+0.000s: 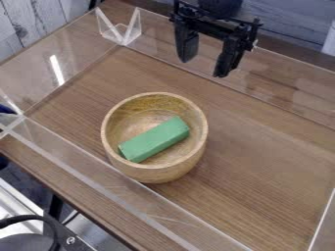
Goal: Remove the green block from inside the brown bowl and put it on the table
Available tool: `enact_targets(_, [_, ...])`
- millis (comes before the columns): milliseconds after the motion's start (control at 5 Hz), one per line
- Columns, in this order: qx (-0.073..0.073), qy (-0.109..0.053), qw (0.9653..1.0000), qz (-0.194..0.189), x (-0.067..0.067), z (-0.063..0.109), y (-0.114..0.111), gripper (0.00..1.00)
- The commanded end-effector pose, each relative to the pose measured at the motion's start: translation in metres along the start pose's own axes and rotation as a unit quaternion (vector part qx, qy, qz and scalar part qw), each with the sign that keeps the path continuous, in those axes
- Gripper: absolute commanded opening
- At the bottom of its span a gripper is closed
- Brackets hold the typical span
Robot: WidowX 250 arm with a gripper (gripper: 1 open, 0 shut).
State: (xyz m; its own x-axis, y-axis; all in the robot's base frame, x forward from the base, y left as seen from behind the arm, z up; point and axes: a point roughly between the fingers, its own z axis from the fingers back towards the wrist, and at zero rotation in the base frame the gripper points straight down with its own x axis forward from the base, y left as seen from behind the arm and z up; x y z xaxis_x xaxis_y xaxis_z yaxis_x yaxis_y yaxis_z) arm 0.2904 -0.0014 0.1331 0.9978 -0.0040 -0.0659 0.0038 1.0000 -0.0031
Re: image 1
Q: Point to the green rectangular block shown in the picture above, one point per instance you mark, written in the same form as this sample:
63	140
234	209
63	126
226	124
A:
155	140

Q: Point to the black table leg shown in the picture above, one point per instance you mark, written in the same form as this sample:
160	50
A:
55	207

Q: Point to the brown wooden bowl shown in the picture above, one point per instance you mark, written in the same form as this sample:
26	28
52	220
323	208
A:
138	114

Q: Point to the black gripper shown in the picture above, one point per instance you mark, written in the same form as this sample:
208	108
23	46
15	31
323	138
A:
215	18

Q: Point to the clear acrylic corner bracket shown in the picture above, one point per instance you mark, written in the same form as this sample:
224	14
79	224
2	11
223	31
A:
120	33

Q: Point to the black metal bracket with screw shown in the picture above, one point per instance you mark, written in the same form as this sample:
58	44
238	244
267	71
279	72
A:
67	240

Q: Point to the clear acrylic barrier wall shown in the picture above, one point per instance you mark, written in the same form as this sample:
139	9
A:
256	193

